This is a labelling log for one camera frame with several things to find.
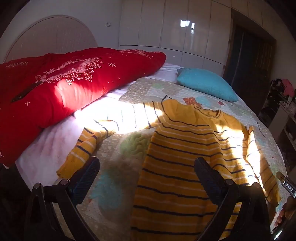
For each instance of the blue knit pillow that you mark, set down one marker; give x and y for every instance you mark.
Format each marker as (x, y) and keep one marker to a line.
(205, 83)

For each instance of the pink cloth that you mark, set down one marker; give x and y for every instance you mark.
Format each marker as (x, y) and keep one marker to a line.
(288, 87)

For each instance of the yellow striped knit sweater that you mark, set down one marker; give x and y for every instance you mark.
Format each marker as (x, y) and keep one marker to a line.
(175, 162)

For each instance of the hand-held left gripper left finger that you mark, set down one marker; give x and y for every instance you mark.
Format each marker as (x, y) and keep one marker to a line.
(84, 179)

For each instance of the cream shelf cabinet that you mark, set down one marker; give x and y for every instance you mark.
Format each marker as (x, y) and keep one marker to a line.
(281, 120)

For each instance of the patchwork quilted bedspread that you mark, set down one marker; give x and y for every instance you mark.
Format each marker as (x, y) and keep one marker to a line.
(120, 208)

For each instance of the black shoe rack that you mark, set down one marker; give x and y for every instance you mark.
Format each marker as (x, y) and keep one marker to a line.
(270, 104)

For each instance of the white bed sheet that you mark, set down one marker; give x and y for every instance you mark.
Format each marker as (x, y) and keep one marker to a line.
(46, 148)

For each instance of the glossy white wardrobe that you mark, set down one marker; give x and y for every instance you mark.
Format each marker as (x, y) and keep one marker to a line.
(173, 27)

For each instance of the white arched headboard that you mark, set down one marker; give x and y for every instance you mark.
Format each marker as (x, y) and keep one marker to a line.
(50, 34)

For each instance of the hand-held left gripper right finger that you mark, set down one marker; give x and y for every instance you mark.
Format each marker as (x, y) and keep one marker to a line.
(208, 180)

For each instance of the red floral quilt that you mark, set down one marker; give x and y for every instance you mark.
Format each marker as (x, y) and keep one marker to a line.
(69, 92)

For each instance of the dark wooden door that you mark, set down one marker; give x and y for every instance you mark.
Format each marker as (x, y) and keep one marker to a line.
(254, 64)

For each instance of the person's right hand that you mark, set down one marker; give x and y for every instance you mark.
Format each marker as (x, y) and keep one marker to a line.
(281, 215)

